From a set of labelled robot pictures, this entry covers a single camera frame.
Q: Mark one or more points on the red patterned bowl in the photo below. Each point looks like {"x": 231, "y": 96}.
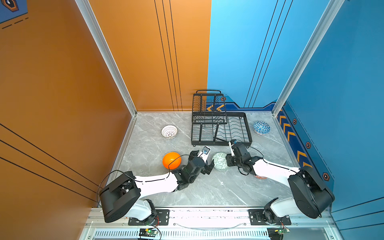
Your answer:
{"x": 261, "y": 178}

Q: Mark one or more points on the blue triangle pattern bowl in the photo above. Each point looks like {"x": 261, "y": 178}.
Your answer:
{"x": 261, "y": 127}

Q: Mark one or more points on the aluminium front rail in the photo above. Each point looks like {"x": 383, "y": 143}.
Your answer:
{"x": 213, "y": 218}

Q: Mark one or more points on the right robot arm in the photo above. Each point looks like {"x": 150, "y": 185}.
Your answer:
{"x": 311, "y": 195}

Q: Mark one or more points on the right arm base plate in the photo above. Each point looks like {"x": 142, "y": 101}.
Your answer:
{"x": 255, "y": 216}

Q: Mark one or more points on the green circuit board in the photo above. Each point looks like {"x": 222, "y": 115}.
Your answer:
{"x": 148, "y": 233}
{"x": 277, "y": 233}

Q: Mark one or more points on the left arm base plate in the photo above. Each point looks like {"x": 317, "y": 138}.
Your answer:
{"x": 162, "y": 216}

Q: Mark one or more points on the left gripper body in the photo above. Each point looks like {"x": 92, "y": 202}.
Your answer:
{"x": 205, "y": 168}

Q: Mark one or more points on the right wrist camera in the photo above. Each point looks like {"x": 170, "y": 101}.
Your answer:
{"x": 233, "y": 147}

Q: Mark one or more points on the white lattice bowl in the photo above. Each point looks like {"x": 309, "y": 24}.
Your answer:
{"x": 169, "y": 131}

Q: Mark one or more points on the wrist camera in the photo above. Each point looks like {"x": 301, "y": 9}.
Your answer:
{"x": 233, "y": 147}
{"x": 204, "y": 153}

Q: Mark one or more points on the black wire dish rack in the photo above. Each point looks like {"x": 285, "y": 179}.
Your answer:
{"x": 214, "y": 124}

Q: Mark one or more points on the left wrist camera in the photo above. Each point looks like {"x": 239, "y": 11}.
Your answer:
{"x": 204, "y": 153}

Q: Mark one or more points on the left green circuit board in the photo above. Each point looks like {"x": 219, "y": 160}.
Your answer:
{"x": 148, "y": 233}

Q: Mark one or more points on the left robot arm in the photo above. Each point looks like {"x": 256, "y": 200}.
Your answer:
{"x": 126, "y": 196}

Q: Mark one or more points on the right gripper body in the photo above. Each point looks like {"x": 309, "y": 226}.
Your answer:
{"x": 232, "y": 161}

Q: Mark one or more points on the orange bowl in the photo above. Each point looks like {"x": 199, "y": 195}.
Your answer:
{"x": 172, "y": 161}

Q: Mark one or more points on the right green circuit board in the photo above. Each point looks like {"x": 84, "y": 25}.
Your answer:
{"x": 277, "y": 233}

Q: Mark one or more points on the green patterned bowl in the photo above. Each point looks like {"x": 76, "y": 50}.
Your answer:
{"x": 220, "y": 162}

